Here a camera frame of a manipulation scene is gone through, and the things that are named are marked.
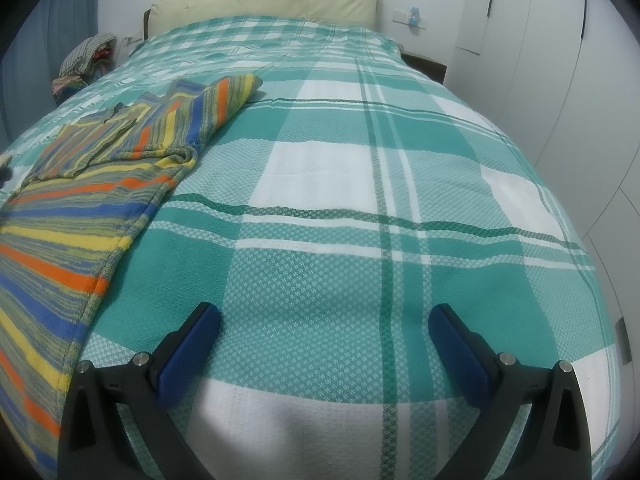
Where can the pile of mixed clothes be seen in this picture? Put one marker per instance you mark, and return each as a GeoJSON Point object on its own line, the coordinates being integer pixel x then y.
{"type": "Point", "coordinates": [80, 55]}

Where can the cream padded headboard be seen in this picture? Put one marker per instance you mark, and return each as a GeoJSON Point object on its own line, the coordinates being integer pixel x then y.
{"type": "Point", "coordinates": [250, 2]}

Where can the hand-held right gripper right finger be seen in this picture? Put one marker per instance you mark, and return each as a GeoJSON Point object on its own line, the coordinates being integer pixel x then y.
{"type": "Point", "coordinates": [460, 355]}

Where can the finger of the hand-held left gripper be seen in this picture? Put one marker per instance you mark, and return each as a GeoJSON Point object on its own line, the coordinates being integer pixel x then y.
{"type": "Point", "coordinates": [5, 176]}

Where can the white wardrobe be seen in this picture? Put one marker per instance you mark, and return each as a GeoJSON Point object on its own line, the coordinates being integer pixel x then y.
{"type": "Point", "coordinates": [550, 60]}

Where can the bed with green plaid cover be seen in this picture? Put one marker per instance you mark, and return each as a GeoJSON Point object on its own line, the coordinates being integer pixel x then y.
{"type": "Point", "coordinates": [350, 260]}

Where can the white wall outlet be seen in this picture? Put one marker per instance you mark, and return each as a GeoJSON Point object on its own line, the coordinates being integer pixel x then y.
{"type": "Point", "coordinates": [134, 39]}

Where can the dark wooden nightstand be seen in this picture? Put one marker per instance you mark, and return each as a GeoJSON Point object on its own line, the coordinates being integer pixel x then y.
{"type": "Point", "coordinates": [427, 65]}

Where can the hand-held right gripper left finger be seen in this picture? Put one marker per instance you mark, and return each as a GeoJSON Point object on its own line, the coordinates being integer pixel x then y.
{"type": "Point", "coordinates": [190, 355]}

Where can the blue curtain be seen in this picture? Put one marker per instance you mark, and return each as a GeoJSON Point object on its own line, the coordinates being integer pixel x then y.
{"type": "Point", "coordinates": [40, 50]}

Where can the wall socket with blue plug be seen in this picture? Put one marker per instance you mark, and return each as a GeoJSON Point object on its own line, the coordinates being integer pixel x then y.
{"type": "Point", "coordinates": [412, 17]}

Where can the striped knit sweater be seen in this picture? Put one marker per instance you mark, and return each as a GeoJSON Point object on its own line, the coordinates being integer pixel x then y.
{"type": "Point", "coordinates": [75, 220]}

